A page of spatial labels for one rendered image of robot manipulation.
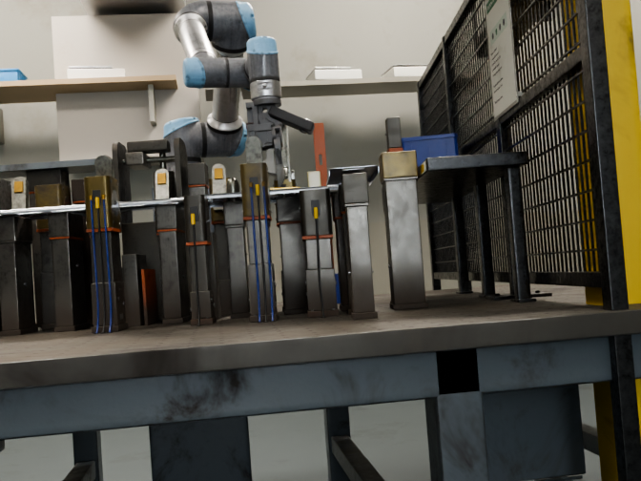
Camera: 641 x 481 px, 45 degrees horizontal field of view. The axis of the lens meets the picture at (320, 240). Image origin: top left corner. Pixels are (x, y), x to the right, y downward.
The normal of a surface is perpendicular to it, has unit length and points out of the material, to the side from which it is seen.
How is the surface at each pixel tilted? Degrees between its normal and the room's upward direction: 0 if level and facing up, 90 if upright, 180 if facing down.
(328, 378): 90
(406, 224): 90
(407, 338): 90
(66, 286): 90
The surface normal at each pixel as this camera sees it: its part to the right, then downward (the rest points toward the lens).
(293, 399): 0.13, -0.05
